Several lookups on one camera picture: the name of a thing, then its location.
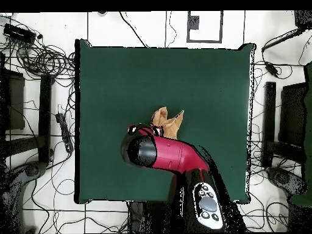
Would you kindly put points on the tan terry cloth towel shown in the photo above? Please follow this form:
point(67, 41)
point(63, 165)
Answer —
point(170, 126)

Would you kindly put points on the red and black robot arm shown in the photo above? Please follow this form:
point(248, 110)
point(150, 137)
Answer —
point(175, 153)

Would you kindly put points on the dark flat box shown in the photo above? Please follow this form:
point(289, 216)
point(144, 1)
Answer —
point(15, 102)

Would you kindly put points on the dark flat panel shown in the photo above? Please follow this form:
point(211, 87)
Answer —
point(292, 114)

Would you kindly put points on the dark green table cloth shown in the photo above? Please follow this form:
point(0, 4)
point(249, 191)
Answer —
point(109, 97)

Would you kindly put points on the black power strip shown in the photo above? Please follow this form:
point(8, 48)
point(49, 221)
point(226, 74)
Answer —
point(64, 132)

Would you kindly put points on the dark grey curved stand base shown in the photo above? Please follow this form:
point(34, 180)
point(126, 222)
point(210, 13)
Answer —
point(34, 169)
point(285, 180)

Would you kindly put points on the dark oval object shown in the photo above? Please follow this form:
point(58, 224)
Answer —
point(102, 12)

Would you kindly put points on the black power adapter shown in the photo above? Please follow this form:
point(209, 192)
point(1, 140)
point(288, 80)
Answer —
point(271, 68)

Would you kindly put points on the black rod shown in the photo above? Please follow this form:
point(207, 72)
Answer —
point(280, 40)

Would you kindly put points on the black corner box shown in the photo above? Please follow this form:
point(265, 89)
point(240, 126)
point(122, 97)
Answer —
point(303, 19)

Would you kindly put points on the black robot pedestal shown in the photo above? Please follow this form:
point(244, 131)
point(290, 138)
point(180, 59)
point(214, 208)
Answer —
point(136, 217)

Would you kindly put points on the black stand frame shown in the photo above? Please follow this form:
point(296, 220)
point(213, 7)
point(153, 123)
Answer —
point(45, 117)

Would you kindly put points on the black stand post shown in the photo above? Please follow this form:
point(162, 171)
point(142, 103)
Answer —
point(269, 121)

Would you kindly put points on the black network switch box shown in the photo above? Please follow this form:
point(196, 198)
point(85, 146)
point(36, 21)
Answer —
point(19, 33)

